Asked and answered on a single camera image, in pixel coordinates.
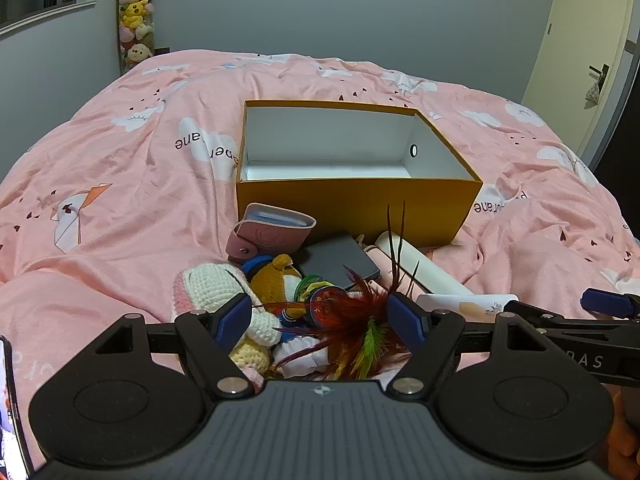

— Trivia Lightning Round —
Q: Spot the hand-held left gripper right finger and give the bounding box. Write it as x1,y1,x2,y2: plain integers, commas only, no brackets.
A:
386,291,551,401

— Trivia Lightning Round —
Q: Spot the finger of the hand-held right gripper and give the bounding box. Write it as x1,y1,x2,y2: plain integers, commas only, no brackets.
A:
580,287,640,320
504,298,640,337

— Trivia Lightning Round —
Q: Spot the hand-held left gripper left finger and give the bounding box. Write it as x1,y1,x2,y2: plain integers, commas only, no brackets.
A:
92,291,255,402

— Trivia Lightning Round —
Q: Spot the white crocheted bunny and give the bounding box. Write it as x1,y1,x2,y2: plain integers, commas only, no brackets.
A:
172,262,282,392

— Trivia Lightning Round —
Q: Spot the pale pink cylinder with strap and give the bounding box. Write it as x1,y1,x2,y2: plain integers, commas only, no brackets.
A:
359,230,475,297

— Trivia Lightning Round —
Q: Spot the brown plush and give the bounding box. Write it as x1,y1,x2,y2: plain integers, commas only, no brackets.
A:
249,253,331,379

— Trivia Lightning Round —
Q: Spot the red feather shuttlecock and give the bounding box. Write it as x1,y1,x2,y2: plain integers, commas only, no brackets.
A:
272,200,419,382

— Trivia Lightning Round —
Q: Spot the pink card holder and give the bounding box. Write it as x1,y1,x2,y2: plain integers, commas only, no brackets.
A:
226,202,318,264

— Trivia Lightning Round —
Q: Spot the orange cardboard box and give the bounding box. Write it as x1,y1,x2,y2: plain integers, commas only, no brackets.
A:
236,99,485,249

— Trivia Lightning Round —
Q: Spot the person's right hand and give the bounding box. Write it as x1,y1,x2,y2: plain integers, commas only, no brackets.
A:
606,389,640,480

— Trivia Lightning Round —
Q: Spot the pink printed blanket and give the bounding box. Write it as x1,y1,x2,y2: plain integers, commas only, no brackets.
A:
0,50,640,480

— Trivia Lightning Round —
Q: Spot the smartphone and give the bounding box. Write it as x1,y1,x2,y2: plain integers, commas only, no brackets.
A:
0,335,35,480

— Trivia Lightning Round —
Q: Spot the cream door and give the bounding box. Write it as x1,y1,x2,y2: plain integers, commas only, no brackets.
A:
522,0,640,166

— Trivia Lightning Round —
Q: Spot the pile of plush toys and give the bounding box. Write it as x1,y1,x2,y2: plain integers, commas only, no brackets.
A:
117,0,159,74

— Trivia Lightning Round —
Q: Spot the black door handle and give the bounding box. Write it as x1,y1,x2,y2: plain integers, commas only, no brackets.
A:
588,63,610,92

